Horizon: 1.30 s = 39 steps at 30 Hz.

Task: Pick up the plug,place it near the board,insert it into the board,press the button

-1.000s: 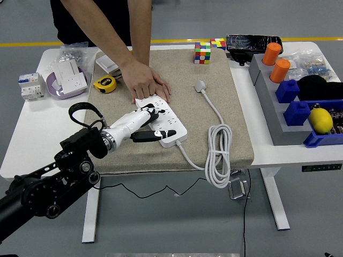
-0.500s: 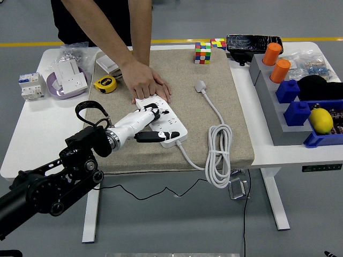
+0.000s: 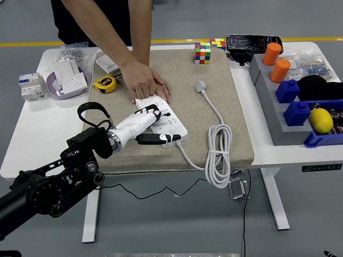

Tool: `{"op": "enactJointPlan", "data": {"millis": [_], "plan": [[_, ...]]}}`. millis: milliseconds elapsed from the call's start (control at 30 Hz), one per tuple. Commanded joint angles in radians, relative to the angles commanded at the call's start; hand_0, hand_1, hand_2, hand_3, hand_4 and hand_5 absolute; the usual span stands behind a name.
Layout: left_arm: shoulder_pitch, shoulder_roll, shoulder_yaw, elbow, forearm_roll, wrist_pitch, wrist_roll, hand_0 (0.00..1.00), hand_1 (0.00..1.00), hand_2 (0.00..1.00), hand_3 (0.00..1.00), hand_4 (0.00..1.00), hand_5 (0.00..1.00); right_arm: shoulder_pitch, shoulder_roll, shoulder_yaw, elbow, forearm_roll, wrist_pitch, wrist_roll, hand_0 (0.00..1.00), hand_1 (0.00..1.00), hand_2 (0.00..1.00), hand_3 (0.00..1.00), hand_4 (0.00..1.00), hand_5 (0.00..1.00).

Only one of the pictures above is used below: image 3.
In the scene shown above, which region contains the person's left hand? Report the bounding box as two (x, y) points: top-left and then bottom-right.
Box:
(132, 81), (172, 104)

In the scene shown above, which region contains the person's right hand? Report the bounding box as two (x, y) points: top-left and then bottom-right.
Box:
(120, 60), (164, 100)

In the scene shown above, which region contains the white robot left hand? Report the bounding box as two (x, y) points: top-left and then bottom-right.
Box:
(114, 104), (183, 147)

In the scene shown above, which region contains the black power adapter plug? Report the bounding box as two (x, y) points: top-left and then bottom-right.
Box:
(144, 104), (163, 121)

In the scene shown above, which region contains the white power strip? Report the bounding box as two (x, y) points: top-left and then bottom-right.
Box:
(135, 96), (188, 149)

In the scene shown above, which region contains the thin black adapter cord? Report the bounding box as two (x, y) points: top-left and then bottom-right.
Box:
(96, 178), (206, 200)

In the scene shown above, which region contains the dark circuit board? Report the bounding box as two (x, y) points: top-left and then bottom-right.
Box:
(308, 103), (343, 135)

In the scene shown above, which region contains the yellow tape measure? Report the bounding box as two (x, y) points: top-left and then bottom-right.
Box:
(93, 75), (118, 94)

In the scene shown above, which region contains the grey-brown fabric mat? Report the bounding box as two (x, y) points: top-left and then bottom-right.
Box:
(83, 49), (255, 175)

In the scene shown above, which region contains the multicoloured puzzle cube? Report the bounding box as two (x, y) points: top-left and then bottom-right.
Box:
(210, 38), (227, 51)
(194, 42), (212, 65)

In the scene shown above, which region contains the white table leg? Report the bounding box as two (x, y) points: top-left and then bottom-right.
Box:
(81, 175), (102, 244)
(260, 168), (290, 231)

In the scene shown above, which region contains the clear bag of screws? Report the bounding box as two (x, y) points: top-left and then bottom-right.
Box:
(44, 42), (98, 79)

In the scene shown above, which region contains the black table control panel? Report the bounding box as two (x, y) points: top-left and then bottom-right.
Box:
(301, 163), (343, 173)

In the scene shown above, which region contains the purple bowl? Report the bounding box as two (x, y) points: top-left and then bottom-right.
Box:
(46, 66), (90, 100)

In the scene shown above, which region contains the person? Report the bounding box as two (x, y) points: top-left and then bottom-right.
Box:
(50, 0), (153, 48)

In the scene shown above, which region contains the black plastic-wrapped device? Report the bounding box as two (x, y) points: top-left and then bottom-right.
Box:
(226, 34), (284, 66)

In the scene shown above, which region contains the grey stepped block holder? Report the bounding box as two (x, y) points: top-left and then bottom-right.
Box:
(248, 54), (315, 147)

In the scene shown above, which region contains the white circuit breaker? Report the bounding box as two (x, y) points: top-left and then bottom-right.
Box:
(18, 72), (46, 102)

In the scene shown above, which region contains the orange cylinder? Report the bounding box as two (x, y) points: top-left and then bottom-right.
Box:
(262, 42), (284, 66)
(270, 59), (292, 84)

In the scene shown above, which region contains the blue plastic bin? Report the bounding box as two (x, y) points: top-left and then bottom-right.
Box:
(303, 99), (343, 148)

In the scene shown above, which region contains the blue plastic block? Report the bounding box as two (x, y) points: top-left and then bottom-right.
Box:
(275, 79), (301, 104)
(284, 101), (312, 127)

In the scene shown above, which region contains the yellow lemon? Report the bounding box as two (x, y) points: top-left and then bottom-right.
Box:
(308, 108), (334, 134)

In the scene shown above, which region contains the clear bag of small parts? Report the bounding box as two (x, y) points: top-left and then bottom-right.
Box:
(283, 50), (335, 82)

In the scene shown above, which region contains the white power strip cord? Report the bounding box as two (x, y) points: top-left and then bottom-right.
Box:
(175, 80), (233, 189)

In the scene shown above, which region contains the white wall switch panel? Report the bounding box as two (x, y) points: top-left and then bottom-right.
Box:
(95, 55), (120, 75)

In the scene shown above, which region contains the white wall socket panel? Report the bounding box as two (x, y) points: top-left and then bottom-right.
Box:
(61, 74), (89, 95)

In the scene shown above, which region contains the white blank switch plate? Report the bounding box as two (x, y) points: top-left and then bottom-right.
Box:
(52, 59), (81, 87)

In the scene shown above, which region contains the black floor cable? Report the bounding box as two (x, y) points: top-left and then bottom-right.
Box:
(226, 168), (252, 257)

